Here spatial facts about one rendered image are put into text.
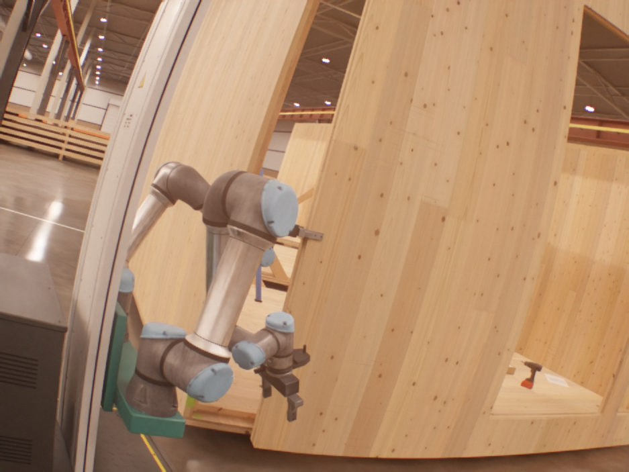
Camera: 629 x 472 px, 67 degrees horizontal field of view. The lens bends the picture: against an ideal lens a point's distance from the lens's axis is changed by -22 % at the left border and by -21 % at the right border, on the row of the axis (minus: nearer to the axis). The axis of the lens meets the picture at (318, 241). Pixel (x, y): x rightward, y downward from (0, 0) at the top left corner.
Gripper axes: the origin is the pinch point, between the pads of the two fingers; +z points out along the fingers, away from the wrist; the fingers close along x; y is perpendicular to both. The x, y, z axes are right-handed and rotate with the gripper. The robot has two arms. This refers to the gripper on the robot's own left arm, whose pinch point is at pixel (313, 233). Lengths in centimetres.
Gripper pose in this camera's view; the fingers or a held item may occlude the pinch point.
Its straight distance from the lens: 228.1
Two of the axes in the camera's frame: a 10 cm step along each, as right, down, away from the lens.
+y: 2.6, -9.6, -0.9
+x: -2.9, -1.6, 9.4
